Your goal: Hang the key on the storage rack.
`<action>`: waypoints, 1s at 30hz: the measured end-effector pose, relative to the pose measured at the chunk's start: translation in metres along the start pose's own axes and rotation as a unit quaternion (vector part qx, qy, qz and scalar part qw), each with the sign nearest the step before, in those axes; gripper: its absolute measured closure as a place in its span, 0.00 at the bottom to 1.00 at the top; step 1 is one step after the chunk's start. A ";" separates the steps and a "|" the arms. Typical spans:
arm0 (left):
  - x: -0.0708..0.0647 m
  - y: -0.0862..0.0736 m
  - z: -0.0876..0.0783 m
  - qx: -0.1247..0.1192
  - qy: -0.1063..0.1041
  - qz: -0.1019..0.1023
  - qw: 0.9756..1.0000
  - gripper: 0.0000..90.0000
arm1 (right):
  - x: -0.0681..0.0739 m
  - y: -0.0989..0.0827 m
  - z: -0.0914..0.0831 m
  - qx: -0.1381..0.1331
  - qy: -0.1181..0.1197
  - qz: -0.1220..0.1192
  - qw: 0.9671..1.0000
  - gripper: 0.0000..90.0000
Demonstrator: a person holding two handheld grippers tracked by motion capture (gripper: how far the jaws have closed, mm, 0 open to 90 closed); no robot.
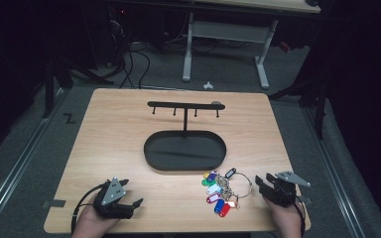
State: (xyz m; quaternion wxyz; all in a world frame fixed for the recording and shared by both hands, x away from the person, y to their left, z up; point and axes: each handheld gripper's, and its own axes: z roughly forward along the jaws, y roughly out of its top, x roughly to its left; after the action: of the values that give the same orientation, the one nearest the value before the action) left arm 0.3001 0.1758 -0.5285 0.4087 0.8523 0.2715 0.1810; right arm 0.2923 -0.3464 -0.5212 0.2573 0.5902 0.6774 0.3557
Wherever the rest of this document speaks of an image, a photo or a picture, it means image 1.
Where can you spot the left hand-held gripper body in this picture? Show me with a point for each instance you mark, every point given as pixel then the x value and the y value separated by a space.
pixel 112 193

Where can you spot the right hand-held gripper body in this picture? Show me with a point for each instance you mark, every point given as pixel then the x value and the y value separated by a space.
pixel 282 193

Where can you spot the black key holder with tray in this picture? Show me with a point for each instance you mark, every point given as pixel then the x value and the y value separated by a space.
pixel 185 152

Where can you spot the person's right hand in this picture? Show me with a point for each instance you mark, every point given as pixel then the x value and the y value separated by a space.
pixel 287 221

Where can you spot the person's left hand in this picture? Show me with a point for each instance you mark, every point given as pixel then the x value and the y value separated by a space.
pixel 91 224

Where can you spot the grey tape strip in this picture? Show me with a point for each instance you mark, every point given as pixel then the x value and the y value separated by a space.
pixel 306 200

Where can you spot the black tape strip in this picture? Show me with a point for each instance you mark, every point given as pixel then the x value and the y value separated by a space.
pixel 54 203

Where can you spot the black metal stand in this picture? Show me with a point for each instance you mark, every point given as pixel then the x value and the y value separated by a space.
pixel 317 99
pixel 51 86

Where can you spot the small white floor object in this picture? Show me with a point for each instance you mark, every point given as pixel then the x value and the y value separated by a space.
pixel 208 86

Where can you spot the small red object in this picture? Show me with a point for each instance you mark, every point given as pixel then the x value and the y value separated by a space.
pixel 285 47

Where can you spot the metal floor rail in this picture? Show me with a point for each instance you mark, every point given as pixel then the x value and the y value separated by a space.
pixel 20 165
pixel 334 172

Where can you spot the white frame desk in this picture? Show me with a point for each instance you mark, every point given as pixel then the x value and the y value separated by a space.
pixel 228 31

